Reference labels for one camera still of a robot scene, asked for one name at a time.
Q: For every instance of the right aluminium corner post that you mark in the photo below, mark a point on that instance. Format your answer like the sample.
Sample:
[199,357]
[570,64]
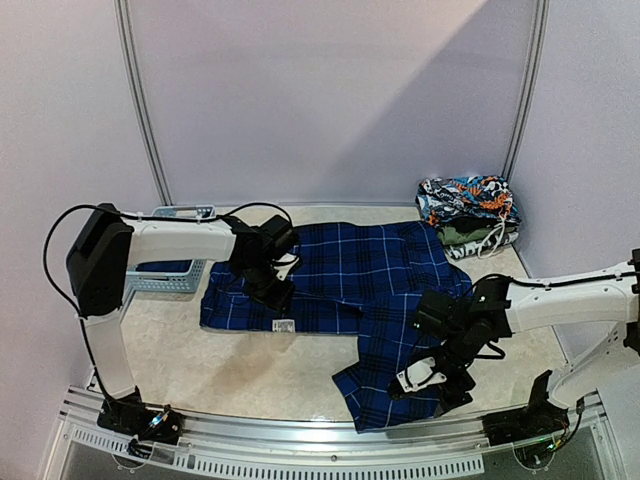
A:
[531,70]

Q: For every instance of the left aluminium corner post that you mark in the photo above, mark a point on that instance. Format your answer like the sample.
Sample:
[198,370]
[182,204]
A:
[140,105]

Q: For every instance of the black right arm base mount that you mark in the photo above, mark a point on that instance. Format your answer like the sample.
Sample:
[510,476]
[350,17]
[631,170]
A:
[539,417]

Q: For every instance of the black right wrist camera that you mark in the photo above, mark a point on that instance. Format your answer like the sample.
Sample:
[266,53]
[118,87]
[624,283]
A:
[433,314]

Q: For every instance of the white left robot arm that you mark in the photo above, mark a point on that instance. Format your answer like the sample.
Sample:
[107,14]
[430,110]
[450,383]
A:
[112,243]

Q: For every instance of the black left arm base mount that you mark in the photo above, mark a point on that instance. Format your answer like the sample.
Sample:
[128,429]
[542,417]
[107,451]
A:
[131,416]

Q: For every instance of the black white printed folded garment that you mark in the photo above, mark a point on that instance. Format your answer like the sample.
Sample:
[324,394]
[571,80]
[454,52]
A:
[483,248]

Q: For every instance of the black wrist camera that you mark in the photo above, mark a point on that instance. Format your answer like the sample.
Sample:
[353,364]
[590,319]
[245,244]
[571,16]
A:
[433,314]
[278,236]

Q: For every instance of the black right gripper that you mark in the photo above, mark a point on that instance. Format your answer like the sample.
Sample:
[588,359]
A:
[445,388]

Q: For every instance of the blue plaid flannel shirt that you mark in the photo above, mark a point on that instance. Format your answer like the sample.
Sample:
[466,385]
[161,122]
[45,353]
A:
[367,281]

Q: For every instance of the aluminium front frame rail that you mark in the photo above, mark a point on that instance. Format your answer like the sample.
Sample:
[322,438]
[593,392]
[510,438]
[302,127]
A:
[223,447]

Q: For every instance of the light blue perforated plastic basket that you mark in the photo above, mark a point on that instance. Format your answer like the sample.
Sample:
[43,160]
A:
[188,282]

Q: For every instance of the colourful patterned folded shorts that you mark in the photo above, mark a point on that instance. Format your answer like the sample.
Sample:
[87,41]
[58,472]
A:
[441,201]

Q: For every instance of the aluminium corner post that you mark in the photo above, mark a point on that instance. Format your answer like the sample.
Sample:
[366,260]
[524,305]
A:
[531,70]
[140,105]

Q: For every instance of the olive green folded garment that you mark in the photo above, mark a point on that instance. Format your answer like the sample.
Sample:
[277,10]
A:
[477,231]

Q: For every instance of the navy cartoon print t-shirt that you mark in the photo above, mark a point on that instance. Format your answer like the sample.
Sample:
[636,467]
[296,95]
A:
[178,267]

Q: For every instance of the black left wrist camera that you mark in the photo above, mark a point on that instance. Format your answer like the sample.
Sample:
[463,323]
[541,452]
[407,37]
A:
[278,236]

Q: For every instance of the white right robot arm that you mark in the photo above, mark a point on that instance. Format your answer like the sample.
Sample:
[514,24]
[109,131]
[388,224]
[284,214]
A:
[500,306]

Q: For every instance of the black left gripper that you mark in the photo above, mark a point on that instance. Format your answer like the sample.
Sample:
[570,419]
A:
[280,299]

